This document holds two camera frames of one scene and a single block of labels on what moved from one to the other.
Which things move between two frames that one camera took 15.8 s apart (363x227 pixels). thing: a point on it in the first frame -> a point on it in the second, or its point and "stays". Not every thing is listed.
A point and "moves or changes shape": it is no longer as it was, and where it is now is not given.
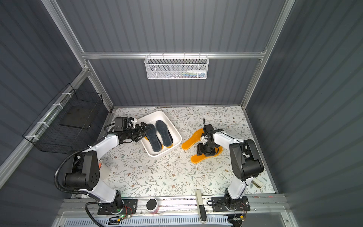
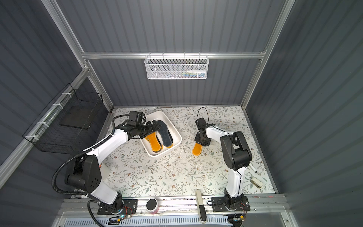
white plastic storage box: x=151 y=118 stays
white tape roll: x=104 y=171 stays
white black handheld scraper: x=203 y=216 stays
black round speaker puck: x=152 y=205 stays
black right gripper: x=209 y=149 -> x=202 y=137
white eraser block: x=256 y=182 stays
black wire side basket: x=65 y=121 stays
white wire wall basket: x=177 y=66 stays
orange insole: x=195 y=137 moves or changes shape
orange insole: x=197 y=158 -> x=155 y=145
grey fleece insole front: x=151 y=135 -> x=164 y=132
